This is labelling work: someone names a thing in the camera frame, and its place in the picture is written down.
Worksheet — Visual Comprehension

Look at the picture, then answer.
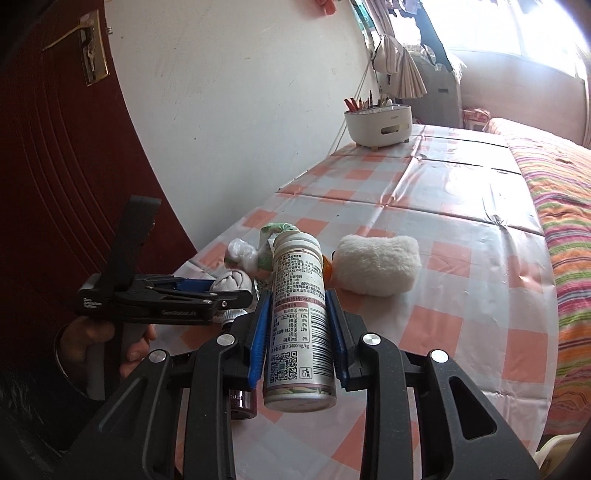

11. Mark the left pink curtain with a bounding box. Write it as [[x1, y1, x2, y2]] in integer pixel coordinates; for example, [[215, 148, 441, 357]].
[[363, 0, 394, 36]]

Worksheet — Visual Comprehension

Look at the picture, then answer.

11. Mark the brass door handle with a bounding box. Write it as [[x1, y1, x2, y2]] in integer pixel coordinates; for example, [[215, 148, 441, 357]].
[[41, 9, 110, 86]]

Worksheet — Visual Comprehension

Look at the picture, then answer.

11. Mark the cream trash bin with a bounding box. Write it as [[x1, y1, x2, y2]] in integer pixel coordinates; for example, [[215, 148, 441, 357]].
[[534, 433, 579, 477]]

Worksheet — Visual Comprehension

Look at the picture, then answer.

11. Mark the grey air cooler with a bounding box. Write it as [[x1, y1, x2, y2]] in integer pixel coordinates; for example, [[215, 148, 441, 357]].
[[405, 54, 463, 128]]

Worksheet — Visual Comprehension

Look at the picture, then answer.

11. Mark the person left hand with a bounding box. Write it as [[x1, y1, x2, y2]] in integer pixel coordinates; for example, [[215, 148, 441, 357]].
[[59, 315, 158, 380]]

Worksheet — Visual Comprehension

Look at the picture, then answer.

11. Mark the striped bed sheet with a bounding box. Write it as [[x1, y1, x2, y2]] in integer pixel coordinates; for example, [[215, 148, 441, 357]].
[[485, 118, 590, 435]]

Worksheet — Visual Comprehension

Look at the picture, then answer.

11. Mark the checkered plastic tablecloth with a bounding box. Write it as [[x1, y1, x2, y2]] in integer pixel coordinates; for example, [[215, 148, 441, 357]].
[[151, 123, 560, 480]]

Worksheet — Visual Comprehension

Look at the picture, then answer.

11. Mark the dark blue small bottle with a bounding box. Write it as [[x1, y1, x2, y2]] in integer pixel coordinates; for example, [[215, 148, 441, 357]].
[[229, 390, 257, 420]]

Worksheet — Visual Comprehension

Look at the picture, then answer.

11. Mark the white fluffy plush toy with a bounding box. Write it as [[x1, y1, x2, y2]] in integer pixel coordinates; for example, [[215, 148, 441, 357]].
[[332, 234, 422, 297]]

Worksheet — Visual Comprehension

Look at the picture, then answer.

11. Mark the orange hanging cloth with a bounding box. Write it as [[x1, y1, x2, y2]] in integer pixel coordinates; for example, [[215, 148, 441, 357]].
[[315, 0, 337, 16]]

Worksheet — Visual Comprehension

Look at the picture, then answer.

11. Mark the white pen holder basket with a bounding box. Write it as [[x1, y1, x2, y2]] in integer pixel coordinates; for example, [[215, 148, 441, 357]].
[[344, 96, 413, 151]]

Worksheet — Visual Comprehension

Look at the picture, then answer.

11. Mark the white tissue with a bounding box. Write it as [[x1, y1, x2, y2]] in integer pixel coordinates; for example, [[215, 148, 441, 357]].
[[224, 238, 259, 275]]

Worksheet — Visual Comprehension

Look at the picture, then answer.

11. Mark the dark red wooden door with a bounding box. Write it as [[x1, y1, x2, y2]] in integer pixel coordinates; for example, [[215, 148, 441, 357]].
[[0, 0, 198, 324]]

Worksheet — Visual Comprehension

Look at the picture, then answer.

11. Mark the white labelled can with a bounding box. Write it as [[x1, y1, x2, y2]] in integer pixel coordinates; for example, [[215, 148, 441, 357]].
[[263, 231, 337, 413]]

